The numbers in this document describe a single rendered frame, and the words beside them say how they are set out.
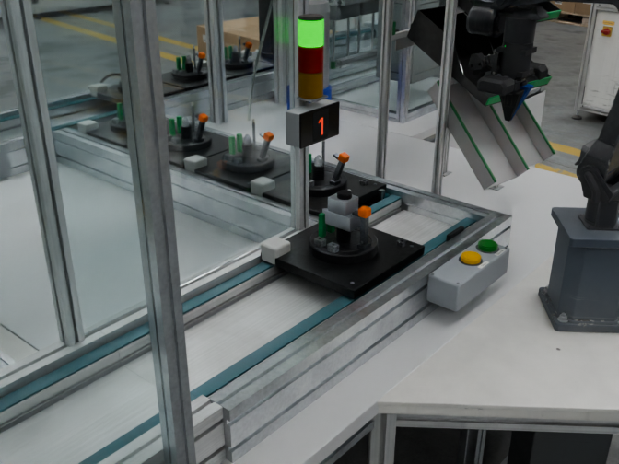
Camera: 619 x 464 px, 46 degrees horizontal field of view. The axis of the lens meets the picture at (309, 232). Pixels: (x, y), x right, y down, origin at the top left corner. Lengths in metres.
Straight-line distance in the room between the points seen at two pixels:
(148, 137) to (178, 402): 0.35
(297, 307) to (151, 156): 0.68
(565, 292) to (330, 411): 0.53
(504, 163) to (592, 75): 4.06
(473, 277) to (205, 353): 0.53
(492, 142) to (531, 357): 0.65
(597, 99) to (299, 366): 4.91
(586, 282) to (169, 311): 0.86
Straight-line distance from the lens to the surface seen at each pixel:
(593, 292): 1.49
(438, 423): 1.33
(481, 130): 1.87
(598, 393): 1.37
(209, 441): 1.11
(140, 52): 0.76
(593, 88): 5.90
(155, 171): 0.79
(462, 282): 1.42
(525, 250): 1.80
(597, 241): 1.43
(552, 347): 1.46
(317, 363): 1.22
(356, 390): 1.28
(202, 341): 1.32
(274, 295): 1.43
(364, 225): 1.43
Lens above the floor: 1.65
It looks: 26 degrees down
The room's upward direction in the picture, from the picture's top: straight up
